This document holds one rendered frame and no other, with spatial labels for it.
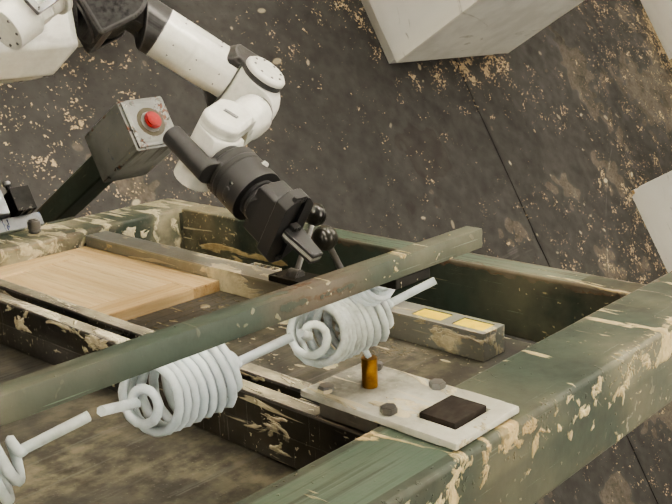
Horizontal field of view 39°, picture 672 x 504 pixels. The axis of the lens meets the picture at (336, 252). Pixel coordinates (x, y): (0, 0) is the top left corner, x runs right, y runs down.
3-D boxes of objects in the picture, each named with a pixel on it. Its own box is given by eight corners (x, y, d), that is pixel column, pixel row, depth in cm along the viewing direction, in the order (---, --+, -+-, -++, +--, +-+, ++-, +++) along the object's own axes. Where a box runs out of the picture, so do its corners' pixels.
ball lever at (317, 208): (292, 282, 156) (317, 205, 158) (309, 286, 154) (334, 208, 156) (277, 276, 154) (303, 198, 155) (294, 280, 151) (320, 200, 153)
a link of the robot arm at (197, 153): (242, 211, 149) (200, 166, 154) (273, 156, 144) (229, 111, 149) (190, 215, 140) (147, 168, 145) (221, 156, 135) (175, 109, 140)
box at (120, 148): (125, 131, 225) (162, 94, 212) (145, 176, 224) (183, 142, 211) (81, 137, 217) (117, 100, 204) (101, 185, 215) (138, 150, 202)
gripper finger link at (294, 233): (308, 261, 134) (281, 233, 137) (324, 256, 137) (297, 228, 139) (312, 253, 133) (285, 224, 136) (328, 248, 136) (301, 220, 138)
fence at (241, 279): (108, 249, 195) (106, 230, 194) (504, 351, 132) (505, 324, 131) (87, 254, 191) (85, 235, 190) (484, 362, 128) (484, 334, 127)
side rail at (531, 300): (205, 251, 214) (202, 203, 211) (685, 362, 141) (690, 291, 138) (184, 257, 210) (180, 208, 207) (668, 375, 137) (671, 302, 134)
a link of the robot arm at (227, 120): (210, 182, 145) (240, 157, 157) (236, 134, 141) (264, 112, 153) (174, 159, 145) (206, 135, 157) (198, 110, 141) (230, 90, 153)
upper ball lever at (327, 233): (351, 282, 149) (318, 218, 141) (369, 287, 146) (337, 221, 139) (337, 299, 147) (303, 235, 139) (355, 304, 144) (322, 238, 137)
